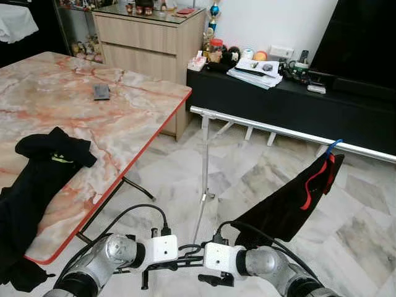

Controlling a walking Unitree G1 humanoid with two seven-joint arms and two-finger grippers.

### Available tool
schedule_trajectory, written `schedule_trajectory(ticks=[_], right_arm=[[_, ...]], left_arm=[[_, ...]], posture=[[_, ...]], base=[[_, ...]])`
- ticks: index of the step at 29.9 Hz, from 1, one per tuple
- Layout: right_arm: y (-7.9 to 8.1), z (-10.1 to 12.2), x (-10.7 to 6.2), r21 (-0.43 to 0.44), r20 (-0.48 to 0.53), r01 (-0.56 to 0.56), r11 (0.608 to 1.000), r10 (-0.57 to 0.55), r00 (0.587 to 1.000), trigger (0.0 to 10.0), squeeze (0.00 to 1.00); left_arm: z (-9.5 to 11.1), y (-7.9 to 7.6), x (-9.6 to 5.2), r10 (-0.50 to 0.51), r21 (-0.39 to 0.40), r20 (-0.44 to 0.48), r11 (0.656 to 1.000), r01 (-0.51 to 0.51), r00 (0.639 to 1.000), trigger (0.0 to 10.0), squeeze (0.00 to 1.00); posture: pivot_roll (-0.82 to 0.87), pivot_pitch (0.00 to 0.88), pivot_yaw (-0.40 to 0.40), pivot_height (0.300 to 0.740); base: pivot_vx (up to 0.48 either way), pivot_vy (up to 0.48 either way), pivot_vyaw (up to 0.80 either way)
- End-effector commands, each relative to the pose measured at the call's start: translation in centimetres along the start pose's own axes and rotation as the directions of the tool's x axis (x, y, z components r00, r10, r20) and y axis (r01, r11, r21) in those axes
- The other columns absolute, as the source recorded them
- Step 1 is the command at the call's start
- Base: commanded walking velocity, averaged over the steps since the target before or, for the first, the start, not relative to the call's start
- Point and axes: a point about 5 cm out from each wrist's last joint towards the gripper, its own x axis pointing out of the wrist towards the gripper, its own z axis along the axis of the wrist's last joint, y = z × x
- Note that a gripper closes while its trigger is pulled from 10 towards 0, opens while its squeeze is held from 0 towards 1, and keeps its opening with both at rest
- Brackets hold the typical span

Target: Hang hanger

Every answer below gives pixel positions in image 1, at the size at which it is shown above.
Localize black TV console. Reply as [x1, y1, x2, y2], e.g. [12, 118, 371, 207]
[187, 67, 396, 155]

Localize black flat television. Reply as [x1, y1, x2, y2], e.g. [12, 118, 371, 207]
[309, 0, 396, 87]

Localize white wall socket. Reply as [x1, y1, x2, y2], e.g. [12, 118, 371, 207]
[270, 46, 294, 60]

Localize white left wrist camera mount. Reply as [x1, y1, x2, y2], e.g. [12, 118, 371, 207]
[144, 234, 179, 265]

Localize black shirt with red trim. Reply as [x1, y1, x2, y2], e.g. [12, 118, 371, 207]
[234, 152, 345, 243]

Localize black shirt with green logo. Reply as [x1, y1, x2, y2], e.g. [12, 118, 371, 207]
[15, 127, 98, 171]
[0, 162, 70, 293]

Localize marble pattern folding table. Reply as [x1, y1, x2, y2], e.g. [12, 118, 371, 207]
[0, 51, 193, 265]

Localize silver metal clothes rack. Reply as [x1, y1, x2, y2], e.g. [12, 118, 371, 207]
[189, 106, 396, 247]

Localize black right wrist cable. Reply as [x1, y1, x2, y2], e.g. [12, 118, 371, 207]
[213, 220, 319, 282]

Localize light wooden drawer cabinet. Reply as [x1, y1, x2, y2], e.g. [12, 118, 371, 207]
[93, 6, 206, 140]

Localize black soundbar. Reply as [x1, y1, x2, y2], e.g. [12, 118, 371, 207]
[334, 75, 396, 103]

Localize red lid snack jar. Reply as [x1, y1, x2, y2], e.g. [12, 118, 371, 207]
[209, 38, 225, 62]

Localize pink tissue box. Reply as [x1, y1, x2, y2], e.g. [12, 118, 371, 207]
[188, 53, 208, 72]

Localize blue trophy ornament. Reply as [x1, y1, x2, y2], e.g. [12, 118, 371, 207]
[208, 0, 222, 35]

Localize black plush toy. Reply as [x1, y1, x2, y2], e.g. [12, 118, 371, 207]
[223, 46, 243, 67]

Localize stack of white papers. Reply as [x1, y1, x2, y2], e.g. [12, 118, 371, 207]
[226, 58, 282, 90]

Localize blue plastic hanger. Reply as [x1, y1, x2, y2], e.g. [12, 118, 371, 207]
[325, 139, 343, 157]

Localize white lace cloth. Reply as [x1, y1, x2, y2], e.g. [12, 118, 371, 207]
[0, 5, 40, 44]

